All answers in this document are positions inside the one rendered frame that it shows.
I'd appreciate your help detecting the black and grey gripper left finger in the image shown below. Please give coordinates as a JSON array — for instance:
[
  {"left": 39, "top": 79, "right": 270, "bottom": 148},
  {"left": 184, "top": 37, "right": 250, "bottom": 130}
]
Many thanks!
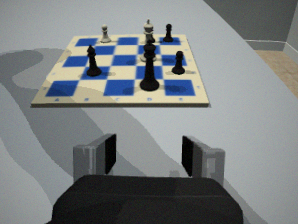
[{"left": 73, "top": 134, "right": 116, "bottom": 183}]

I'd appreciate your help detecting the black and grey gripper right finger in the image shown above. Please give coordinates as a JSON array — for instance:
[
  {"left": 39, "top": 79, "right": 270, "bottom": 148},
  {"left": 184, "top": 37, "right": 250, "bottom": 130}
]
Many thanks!
[{"left": 181, "top": 136, "right": 225, "bottom": 187}]

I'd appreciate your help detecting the blue and cream chessboard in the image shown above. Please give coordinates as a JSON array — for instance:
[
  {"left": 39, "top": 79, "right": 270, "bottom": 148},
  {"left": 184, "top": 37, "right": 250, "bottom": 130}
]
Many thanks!
[{"left": 31, "top": 34, "right": 209, "bottom": 107}]

